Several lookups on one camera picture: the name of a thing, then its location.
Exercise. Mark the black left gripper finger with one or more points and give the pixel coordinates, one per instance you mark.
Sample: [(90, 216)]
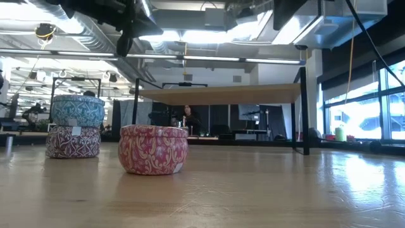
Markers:
[(125, 44)]

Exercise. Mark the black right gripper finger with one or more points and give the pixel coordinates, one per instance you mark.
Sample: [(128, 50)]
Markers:
[(284, 11)]

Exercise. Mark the blue patterned candle tin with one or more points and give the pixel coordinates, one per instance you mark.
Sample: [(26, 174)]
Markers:
[(77, 111)]

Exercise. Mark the pink patterned candle tin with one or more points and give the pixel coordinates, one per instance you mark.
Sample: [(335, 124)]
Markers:
[(153, 150)]

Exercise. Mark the purple patterned candle tin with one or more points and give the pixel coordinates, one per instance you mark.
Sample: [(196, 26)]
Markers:
[(72, 144)]

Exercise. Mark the long ceiling light strip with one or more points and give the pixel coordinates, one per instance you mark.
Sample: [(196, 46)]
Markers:
[(209, 58)]

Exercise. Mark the person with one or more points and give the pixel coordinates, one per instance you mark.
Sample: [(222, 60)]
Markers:
[(189, 118)]

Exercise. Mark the wooden shelf riser black legs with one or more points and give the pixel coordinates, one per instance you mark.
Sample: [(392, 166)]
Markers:
[(221, 94)]

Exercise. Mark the red container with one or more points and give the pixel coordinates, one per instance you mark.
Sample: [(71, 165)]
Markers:
[(330, 137)]

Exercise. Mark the green cylinder container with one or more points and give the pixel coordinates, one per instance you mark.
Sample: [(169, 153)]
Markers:
[(340, 134)]

